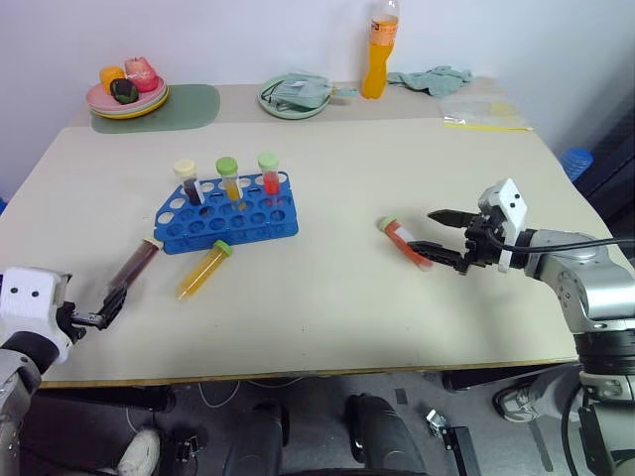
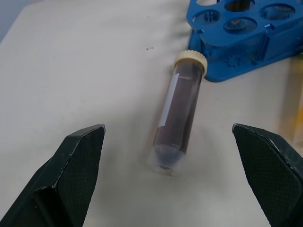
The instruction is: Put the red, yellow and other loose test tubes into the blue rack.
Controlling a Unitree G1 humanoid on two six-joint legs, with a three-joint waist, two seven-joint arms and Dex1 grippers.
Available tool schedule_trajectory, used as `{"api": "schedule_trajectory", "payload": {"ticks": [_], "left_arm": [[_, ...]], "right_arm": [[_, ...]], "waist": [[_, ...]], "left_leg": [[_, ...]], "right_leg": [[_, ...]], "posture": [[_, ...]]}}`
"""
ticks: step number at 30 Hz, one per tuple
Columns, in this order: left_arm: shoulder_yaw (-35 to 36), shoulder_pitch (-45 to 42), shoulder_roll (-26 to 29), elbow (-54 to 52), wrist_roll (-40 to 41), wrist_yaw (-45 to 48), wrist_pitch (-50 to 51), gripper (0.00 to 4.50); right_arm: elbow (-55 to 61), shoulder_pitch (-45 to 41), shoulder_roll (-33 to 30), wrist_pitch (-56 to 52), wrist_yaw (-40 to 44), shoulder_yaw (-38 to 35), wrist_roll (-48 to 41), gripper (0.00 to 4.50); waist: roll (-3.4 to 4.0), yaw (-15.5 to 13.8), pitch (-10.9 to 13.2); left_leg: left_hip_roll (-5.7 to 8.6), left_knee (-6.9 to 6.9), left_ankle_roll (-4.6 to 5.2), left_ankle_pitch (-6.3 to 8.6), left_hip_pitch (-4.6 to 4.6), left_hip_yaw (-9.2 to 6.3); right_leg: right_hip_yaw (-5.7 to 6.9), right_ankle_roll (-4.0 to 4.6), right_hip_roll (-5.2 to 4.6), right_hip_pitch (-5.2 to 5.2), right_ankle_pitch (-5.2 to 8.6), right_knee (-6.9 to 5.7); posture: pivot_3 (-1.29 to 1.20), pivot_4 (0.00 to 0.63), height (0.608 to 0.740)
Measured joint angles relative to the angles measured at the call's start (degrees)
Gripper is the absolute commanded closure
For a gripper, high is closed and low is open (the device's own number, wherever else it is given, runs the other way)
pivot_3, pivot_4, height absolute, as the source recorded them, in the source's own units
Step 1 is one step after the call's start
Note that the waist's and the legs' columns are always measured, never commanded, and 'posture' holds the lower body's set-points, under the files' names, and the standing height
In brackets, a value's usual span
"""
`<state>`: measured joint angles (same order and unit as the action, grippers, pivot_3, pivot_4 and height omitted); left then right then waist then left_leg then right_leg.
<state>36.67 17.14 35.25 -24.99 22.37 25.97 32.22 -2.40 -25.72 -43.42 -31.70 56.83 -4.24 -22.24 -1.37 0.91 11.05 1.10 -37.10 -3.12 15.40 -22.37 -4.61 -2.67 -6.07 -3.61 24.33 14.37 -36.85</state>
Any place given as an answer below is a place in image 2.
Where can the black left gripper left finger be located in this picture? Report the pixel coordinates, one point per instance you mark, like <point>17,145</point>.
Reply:
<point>59,179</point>

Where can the centrifuge tube with brown liquid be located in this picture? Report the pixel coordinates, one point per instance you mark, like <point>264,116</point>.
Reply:
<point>178,113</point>

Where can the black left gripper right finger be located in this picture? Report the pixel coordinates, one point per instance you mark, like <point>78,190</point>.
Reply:
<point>270,172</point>

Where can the blue tube rack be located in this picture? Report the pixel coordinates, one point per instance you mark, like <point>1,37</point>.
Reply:
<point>241,40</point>

